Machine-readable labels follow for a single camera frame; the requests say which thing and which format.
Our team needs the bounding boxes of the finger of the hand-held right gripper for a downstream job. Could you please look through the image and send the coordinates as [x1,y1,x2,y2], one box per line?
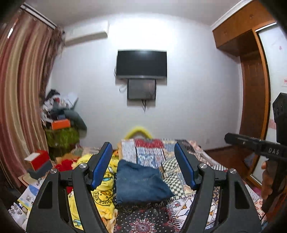
[224,133,263,153]

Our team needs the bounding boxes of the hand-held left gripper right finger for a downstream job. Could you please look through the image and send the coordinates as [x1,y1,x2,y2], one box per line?
[174,141,263,233]

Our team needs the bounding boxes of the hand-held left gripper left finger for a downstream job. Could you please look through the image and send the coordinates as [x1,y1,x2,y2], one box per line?
[26,142,113,233]

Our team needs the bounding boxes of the blue denim jeans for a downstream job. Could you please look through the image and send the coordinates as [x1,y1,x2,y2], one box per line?
[115,160,176,205]

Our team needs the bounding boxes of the person's right hand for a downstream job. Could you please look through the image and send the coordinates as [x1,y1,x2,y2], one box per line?
[261,161,274,200]

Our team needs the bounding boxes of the lavender cloth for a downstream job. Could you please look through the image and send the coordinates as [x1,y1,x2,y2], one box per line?
[244,154,256,169]

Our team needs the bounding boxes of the yellow cartoon blanket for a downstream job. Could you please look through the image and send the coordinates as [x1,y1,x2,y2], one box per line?
[66,154,119,233]

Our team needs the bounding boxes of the patchwork bed blanket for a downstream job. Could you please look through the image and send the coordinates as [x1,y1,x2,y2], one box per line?
[113,138,267,233]

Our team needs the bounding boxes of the red plush toy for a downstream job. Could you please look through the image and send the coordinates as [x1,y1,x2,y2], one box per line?
[55,159,79,173]

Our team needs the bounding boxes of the yellow foam tube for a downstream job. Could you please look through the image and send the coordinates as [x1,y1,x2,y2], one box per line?
[124,127,153,141]

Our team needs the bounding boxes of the grey cushion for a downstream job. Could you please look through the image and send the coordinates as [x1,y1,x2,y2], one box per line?
[64,110,87,133]

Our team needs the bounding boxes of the orange box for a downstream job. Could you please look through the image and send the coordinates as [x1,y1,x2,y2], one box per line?
[51,119,71,130]

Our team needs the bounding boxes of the red and white box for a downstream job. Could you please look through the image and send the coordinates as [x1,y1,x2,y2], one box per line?
[24,150,53,180]

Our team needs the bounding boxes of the pile of clutter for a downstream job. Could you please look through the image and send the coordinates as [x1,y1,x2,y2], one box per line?
[40,89,79,126]

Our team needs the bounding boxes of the white printed cardboard box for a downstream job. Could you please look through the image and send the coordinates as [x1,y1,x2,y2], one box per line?
[8,179,46,217]

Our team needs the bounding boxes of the wooden wardrobe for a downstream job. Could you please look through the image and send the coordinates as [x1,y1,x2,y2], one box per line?
[212,0,287,190]

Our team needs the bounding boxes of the striped curtain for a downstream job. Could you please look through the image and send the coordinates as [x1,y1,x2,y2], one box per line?
[0,3,66,189]

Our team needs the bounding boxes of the white air conditioner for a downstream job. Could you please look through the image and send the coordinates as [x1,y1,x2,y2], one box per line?
[64,21,110,47]

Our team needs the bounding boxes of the black wall television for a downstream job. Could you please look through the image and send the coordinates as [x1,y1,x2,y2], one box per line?
[115,50,168,80]

